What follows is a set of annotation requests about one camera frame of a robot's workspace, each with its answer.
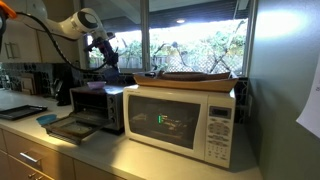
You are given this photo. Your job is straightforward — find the light wooden tray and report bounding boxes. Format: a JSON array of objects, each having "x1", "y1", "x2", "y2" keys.
[{"x1": 133, "y1": 71, "x2": 239, "y2": 93}]

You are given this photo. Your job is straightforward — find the black baking tray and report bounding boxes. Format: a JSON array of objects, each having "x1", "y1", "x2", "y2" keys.
[{"x1": 0, "y1": 104, "x2": 48, "y2": 121}]

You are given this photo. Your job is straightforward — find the wooden cutting boards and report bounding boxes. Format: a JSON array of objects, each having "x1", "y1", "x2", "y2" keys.
[{"x1": 19, "y1": 72, "x2": 38, "y2": 96}]

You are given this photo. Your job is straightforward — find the grey window frame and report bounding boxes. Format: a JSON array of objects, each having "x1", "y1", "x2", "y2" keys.
[{"x1": 73, "y1": 0, "x2": 259, "y2": 78}]

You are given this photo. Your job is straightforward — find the small blue bowl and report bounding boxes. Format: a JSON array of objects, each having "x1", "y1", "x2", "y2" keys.
[{"x1": 35, "y1": 113, "x2": 58, "y2": 127}]

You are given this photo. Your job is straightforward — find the white paper sheet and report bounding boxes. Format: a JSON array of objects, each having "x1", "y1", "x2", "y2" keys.
[{"x1": 295, "y1": 53, "x2": 320, "y2": 139}]

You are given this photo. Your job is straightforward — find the purple plastic bowl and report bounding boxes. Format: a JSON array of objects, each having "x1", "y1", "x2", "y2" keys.
[{"x1": 87, "y1": 80, "x2": 108, "y2": 91}]

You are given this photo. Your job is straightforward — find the orange cable clip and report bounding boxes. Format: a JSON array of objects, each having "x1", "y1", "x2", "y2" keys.
[{"x1": 0, "y1": 0, "x2": 18, "y2": 20}]

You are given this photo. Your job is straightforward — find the blue plastic bowl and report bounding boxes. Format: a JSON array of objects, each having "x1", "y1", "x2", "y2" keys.
[{"x1": 101, "y1": 66, "x2": 122, "y2": 85}]

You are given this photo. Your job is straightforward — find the black silver toaster oven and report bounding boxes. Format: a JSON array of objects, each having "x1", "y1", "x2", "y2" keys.
[{"x1": 43, "y1": 84, "x2": 125, "y2": 146}]

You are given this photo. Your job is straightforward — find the black coffee maker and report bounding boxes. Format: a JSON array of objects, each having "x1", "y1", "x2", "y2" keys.
[{"x1": 53, "y1": 63, "x2": 80, "y2": 107}]

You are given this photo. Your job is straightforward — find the white microwave oven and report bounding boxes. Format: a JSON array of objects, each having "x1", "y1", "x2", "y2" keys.
[{"x1": 122, "y1": 83, "x2": 237, "y2": 169}]

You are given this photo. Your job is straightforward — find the dark wooden bowl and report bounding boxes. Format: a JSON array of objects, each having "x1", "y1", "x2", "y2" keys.
[{"x1": 156, "y1": 70, "x2": 232, "y2": 82}]

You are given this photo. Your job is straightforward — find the silver drawer handle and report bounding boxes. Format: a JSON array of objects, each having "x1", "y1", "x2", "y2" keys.
[
  {"x1": 19, "y1": 151, "x2": 43, "y2": 164},
  {"x1": 28, "y1": 171, "x2": 45, "y2": 180}
]

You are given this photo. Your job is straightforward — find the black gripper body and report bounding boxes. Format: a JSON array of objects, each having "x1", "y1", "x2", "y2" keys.
[{"x1": 93, "y1": 35, "x2": 118, "y2": 64}]

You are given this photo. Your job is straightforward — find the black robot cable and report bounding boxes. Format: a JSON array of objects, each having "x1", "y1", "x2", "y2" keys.
[{"x1": 14, "y1": 11, "x2": 112, "y2": 73}]

